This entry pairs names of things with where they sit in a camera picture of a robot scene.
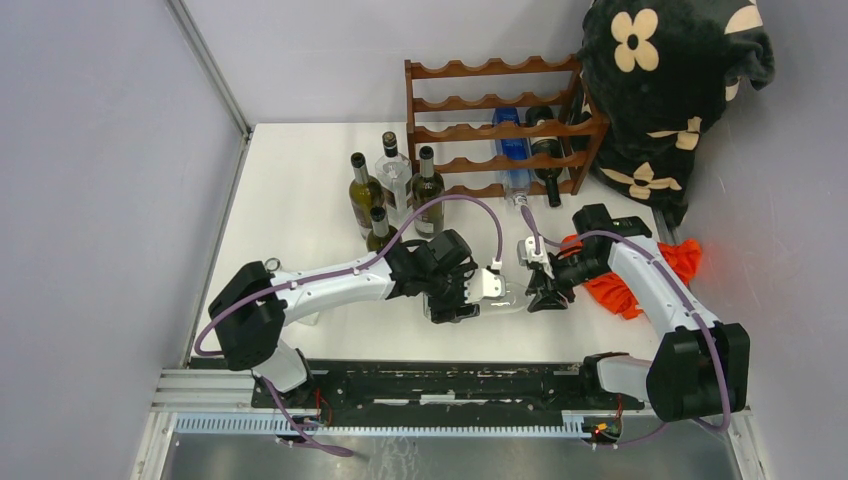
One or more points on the green wine bottle far left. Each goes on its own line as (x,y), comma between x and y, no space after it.
(365,193)

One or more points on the small clear glass bottle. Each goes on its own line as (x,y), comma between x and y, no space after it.
(516,301)

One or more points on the green wine bottle white label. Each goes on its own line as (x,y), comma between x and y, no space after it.
(550,146)

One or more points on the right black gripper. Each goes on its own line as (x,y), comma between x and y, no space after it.
(544,301)

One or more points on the clear bottle black cap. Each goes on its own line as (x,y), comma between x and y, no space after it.
(394,172)

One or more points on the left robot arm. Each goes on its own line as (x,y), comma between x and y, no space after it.
(251,311)

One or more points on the brown wooden wine rack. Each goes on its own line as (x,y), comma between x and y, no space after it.
(575,163)

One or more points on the orange cloth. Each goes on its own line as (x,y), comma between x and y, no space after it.
(611,291)

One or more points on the clear empty lying bottle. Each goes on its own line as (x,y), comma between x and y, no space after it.
(274,266)

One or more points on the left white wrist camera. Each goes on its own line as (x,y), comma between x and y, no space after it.
(491,284)

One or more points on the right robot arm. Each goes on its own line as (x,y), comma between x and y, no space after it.
(701,366)

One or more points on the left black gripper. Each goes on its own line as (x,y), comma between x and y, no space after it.
(447,313)

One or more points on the black mounting rail base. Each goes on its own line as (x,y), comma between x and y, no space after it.
(427,399)

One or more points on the green wine bottle front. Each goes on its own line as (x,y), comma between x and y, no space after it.
(382,231)

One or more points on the blue square bottle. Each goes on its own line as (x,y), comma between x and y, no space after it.
(515,182)

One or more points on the green wine bottle middle back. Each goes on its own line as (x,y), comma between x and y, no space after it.
(427,185)

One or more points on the black floral blanket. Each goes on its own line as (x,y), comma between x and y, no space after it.
(663,73)

